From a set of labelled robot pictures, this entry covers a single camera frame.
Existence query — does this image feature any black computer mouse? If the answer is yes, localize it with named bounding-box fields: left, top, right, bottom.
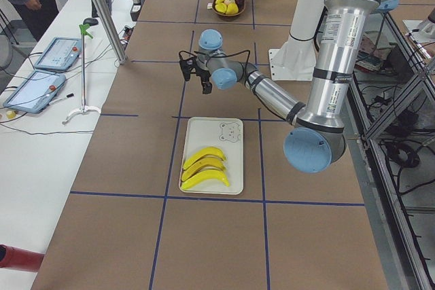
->
left=83, top=18, right=99, bottom=26

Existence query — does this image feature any stack of books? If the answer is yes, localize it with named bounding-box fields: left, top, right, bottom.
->
left=355, top=35, right=395, bottom=71

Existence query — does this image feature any white bear tray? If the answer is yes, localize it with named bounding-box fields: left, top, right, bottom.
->
left=178, top=117, right=244, bottom=195

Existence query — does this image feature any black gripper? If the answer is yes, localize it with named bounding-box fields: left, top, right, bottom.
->
left=179, top=51, right=212, bottom=94

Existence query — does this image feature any lower teach pendant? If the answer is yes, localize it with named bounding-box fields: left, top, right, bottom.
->
left=3, top=69, right=66, bottom=113

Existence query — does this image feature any small yellow banana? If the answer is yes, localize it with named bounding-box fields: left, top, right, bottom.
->
left=183, top=146, right=226, bottom=170

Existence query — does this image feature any brown wicker basket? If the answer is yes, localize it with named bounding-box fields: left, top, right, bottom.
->
left=212, top=0, right=245, bottom=18

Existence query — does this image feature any aluminium frame post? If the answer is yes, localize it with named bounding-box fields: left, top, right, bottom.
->
left=92, top=0, right=127, bottom=65

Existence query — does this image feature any bright yellow-green banana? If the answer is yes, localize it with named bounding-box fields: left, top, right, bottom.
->
left=181, top=169, right=230, bottom=190

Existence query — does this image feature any red fire extinguisher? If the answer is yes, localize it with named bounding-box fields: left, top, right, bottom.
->
left=1, top=244, right=45, bottom=272

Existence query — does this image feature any green handled reacher grabber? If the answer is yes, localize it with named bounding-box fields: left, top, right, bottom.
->
left=62, top=23, right=101, bottom=125

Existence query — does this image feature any black keyboard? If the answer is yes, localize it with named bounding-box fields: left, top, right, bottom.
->
left=90, top=0, right=113, bottom=18

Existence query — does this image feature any teach pendant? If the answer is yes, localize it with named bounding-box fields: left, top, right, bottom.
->
left=3, top=69, right=66, bottom=113
left=34, top=37, right=82, bottom=73

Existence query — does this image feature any upper teach pendant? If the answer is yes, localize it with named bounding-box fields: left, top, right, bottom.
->
left=34, top=37, right=82, bottom=73

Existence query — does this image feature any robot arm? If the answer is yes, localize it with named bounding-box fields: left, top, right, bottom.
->
left=179, top=0, right=399, bottom=173

